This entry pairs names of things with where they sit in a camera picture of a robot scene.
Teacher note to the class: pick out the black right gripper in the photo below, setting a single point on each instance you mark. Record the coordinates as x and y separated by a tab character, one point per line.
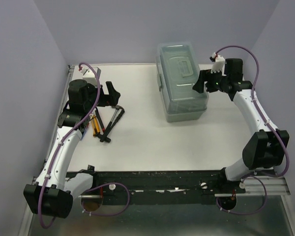
205	75

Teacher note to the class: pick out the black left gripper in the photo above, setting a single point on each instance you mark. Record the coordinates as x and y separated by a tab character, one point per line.
111	99

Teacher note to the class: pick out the green plastic tool box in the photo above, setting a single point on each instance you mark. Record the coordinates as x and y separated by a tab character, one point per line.
177	73

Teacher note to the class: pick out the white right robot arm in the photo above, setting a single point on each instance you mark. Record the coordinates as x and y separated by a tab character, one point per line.
265	149

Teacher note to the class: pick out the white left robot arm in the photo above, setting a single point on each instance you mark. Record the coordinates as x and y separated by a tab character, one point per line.
53	192

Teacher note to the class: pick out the small steel claw hammer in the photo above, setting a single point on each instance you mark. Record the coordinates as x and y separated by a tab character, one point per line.
119	112

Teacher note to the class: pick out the yellow utility knife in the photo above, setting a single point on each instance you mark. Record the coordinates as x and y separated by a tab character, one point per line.
95	125

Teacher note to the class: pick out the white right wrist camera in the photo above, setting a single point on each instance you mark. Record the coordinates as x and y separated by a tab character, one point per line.
218	63

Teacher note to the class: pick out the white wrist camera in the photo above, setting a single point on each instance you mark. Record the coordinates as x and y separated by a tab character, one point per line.
88	75
218	63

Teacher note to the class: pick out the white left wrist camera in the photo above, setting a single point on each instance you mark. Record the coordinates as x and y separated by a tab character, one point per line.
88	75

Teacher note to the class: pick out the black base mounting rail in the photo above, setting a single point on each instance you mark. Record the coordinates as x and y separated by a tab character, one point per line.
162	187

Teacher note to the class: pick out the aluminium frame rail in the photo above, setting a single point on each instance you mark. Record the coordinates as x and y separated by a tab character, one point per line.
259	185

